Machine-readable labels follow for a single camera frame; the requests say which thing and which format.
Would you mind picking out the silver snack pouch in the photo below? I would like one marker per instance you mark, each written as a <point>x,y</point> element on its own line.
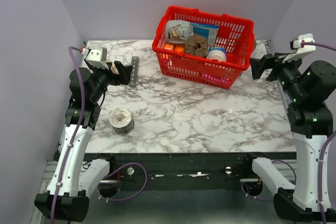
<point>178,31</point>

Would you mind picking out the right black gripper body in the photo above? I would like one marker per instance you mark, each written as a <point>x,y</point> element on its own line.
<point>280,70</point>

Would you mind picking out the grey weekly pill organizer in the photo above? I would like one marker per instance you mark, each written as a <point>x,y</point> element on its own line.
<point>134,72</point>

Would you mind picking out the black table front rail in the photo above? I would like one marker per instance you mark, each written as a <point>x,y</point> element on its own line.
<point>188,171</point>

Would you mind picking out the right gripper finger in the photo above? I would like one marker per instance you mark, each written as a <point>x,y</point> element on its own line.
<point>258,68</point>
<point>266,60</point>

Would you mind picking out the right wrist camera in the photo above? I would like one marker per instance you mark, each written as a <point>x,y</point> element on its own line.
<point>299,50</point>

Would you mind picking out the white blue tub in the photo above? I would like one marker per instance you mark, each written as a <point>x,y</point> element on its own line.
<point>217,53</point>

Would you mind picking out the blue packet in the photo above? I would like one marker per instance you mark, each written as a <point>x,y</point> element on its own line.
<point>206,30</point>

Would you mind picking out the orange small box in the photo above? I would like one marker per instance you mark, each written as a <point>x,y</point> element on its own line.
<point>169,47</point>

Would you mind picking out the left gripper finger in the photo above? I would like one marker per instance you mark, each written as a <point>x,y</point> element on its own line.
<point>123,79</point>
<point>120,69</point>

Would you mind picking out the brown round paper package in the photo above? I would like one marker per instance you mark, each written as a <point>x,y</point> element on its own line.
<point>196,45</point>

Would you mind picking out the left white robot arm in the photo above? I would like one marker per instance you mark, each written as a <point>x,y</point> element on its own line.
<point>80,122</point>

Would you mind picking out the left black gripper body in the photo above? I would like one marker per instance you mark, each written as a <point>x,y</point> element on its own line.
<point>106,76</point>

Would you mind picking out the red plastic shopping basket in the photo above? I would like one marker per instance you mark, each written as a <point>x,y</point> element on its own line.
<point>235,35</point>

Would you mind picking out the orange fruit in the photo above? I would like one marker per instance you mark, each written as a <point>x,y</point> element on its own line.
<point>179,49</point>

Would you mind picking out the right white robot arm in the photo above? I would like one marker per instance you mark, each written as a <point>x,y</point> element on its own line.
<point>311,124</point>

